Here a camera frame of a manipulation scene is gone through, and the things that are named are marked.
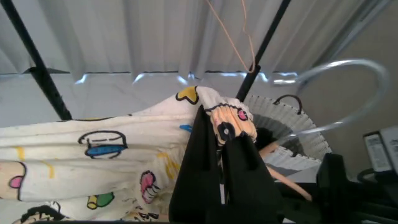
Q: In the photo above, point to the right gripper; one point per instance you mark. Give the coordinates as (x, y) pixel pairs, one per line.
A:
(348, 205)

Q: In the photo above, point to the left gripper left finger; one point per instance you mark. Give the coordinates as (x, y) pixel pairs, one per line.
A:
(196, 186)

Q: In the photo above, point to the black clothes rack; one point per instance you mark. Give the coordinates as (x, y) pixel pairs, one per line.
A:
(37, 62)

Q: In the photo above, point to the white curtain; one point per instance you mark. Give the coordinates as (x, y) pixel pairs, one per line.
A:
(140, 34)

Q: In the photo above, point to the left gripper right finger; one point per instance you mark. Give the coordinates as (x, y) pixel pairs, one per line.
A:
(252, 189)

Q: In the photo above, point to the cream printed garment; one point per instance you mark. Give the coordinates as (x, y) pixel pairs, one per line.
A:
(93, 133)

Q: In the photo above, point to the white laundry basket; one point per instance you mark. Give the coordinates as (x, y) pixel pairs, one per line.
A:
(286, 115)

